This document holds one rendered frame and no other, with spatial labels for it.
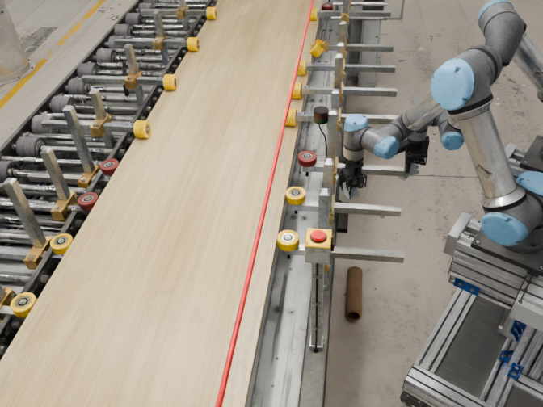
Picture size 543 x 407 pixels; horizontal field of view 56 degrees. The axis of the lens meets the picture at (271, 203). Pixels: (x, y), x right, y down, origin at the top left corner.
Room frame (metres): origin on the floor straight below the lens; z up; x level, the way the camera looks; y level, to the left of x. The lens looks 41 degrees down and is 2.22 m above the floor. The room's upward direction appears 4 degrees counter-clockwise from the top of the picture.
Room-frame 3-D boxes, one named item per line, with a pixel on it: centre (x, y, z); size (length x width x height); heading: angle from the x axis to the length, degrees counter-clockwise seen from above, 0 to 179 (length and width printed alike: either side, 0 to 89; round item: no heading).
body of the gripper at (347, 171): (1.44, -0.30, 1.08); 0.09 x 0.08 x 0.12; 11
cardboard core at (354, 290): (1.70, -0.41, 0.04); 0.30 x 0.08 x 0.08; 169
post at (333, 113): (1.72, -0.26, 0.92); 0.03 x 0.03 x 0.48; 79
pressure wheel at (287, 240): (1.29, -0.05, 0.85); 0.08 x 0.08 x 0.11
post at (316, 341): (0.97, -0.12, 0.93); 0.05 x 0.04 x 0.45; 169
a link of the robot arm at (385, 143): (1.38, -0.38, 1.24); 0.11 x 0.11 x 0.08; 41
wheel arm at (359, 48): (2.73, -0.56, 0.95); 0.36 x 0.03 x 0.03; 79
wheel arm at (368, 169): (1.74, -0.36, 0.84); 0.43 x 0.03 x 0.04; 79
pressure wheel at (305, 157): (1.78, -0.17, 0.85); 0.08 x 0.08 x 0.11
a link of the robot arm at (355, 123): (1.44, -0.30, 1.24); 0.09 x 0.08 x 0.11; 41
